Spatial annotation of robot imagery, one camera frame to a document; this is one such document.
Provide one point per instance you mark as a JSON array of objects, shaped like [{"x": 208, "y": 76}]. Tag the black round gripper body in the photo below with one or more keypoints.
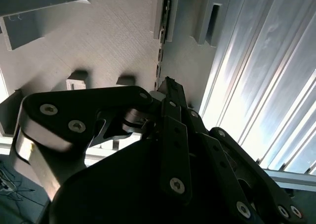
[{"x": 111, "y": 197}]

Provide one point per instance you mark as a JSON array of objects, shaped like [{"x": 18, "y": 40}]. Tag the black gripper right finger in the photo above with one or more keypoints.
[{"x": 217, "y": 157}]

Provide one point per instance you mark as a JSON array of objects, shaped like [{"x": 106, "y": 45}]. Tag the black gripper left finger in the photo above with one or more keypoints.
[{"x": 111, "y": 98}]

